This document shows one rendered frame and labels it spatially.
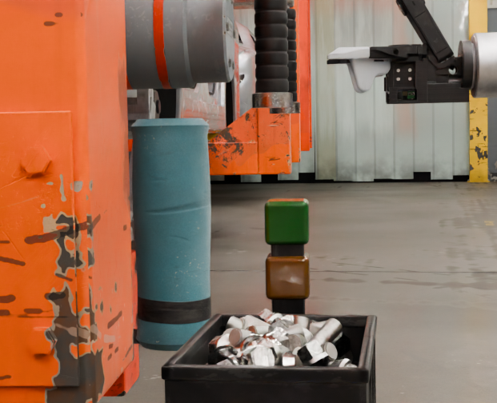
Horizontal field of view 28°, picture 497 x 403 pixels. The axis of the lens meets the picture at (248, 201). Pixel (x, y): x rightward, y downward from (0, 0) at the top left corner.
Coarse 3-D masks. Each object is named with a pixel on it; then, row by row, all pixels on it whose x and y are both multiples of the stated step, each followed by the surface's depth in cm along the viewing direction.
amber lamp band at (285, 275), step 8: (272, 256) 91; (280, 256) 91; (288, 256) 91; (296, 256) 91; (304, 256) 91; (272, 264) 91; (280, 264) 91; (288, 264) 90; (296, 264) 90; (304, 264) 90; (272, 272) 91; (280, 272) 91; (288, 272) 91; (296, 272) 90; (304, 272) 90; (272, 280) 91; (280, 280) 91; (288, 280) 91; (296, 280) 91; (304, 280) 90; (272, 288) 91; (280, 288) 91; (288, 288) 91; (296, 288) 91; (304, 288) 91; (272, 296) 91; (280, 296) 91; (288, 296) 91; (296, 296) 91; (304, 296) 91
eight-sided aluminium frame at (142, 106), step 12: (144, 96) 150; (132, 108) 150; (144, 108) 150; (132, 120) 149; (132, 144) 146; (132, 156) 144; (132, 168) 143; (132, 204) 138; (132, 216) 136; (132, 228) 136; (132, 240) 136
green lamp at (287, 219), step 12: (276, 204) 90; (288, 204) 90; (300, 204) 90; (264, 216) 91; (276, 216) 90; (288, 216) 90; (300, 216) 90; (276, 228) 90; (288, 228) 90; (300, 228) 90; (276, 240) 90; (288, 240) 90; (300, 240) 90
